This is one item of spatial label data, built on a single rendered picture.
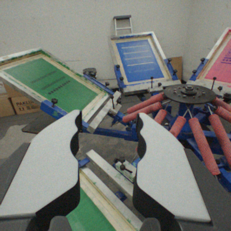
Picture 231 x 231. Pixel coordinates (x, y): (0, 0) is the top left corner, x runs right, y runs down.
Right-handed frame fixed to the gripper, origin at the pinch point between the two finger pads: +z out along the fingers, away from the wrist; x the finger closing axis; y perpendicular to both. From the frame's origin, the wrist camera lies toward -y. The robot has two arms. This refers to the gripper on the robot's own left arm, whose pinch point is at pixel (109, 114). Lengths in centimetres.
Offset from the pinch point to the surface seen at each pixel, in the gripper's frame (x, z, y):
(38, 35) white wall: -156, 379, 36
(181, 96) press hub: 42, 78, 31
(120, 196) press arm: 8, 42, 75
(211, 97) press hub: 58, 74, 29
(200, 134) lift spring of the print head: 49, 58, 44
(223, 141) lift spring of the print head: 61, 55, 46
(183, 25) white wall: 170, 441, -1
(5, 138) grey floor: -186, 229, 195
